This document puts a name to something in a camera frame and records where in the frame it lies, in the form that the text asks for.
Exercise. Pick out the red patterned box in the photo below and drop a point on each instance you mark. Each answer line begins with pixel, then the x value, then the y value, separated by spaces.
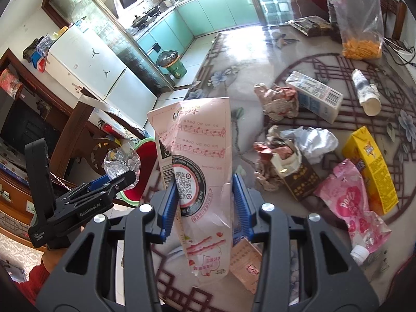
pixel 9 83

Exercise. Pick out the white power strip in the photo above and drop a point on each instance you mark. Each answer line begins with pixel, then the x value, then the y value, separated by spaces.
pixel 401 47

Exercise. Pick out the white refrigerator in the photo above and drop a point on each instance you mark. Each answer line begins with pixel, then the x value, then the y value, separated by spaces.
pixel 81 58

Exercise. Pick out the brown wooden chair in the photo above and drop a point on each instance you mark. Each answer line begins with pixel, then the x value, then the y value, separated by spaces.
pixel 78 126

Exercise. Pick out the blue and red box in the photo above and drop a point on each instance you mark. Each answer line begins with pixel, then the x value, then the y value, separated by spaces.
pixel 40 60

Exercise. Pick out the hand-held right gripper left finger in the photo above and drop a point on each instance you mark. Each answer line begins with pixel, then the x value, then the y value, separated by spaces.
pixel 169 201

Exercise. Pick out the yellow juice carton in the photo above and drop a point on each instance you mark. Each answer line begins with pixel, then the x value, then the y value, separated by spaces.
pixel 370 165

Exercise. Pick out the glass partition door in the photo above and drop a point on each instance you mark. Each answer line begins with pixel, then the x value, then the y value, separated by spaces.
pixel 97 16

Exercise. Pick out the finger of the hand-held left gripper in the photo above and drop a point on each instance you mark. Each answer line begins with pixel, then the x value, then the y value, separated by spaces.
pixel 125 178
pixel 99 182

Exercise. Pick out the wooden chair with slatted back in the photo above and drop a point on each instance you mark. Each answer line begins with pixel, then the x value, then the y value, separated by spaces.
pixel 398 13

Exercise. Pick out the pink music-print bag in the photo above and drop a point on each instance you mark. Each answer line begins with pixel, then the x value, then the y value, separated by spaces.
pixel 198 136

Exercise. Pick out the red white paper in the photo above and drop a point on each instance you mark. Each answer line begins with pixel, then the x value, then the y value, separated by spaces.
pixel 266 169
pixel 276 102

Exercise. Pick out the dark snack packet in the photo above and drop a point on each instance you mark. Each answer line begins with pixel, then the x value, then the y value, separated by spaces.
pixel 312 26

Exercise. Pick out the green trash bin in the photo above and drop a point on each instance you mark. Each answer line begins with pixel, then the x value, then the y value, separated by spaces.
pixel 175 70

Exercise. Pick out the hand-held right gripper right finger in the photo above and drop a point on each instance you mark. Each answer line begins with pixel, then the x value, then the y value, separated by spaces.
pixel 242 201

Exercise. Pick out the clear plastic wrapper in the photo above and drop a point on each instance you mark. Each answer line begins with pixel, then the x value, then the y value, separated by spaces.
pixel 120 162

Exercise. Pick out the white blue milk carton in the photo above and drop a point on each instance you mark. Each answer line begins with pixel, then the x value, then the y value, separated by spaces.
pixel 313 97

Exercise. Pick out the clear bag of orange snacks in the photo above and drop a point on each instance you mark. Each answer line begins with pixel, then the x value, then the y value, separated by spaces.
pixel 360 47

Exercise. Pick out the dark wooden cabinet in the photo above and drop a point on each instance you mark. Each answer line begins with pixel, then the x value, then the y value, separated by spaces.
pixel 19 126

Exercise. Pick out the floral tablecloth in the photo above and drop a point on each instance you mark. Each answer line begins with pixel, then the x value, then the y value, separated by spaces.
pixel 247 58

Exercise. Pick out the brown cigarette pack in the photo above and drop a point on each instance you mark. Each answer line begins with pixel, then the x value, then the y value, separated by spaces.
pixel 300 182

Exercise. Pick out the crumpled white plastic bag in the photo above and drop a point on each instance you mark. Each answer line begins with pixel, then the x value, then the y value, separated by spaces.
pixel 317 143

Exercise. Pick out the teal kitchen cabinets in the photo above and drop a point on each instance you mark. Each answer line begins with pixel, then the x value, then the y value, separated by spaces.
pixel 208 13

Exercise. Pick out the dark cloth bundle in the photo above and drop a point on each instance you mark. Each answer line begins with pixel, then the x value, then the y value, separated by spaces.
pixel 31 47

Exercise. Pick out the pink pouch with white cap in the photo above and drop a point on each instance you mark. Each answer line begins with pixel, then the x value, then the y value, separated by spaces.
pixel 351 208

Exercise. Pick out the green and red basin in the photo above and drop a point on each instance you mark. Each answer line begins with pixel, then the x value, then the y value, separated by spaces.
pixel 148 151

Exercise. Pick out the black wok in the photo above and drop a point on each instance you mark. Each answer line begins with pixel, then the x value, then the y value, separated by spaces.
pixel 152 10
pixel 140 21

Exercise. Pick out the pink paper packet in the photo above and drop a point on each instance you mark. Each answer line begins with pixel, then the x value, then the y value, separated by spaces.
pixel 247 266

